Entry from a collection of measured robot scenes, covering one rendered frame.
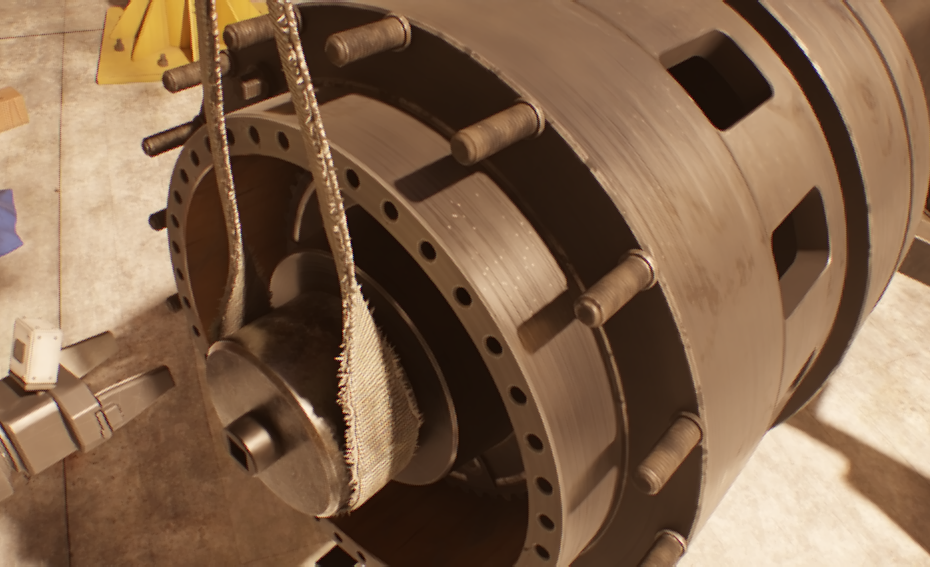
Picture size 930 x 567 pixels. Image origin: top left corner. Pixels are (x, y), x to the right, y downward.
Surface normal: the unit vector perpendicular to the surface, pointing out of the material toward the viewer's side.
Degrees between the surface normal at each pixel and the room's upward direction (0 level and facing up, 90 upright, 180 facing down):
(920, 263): 90
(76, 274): 0
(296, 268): 90
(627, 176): 32
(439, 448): 90
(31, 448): 70
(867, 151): 51
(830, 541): 0
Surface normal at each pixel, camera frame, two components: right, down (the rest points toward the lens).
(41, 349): 0.75, 0.21
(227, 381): -0.64, 0.43
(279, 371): 0.27, -0.64
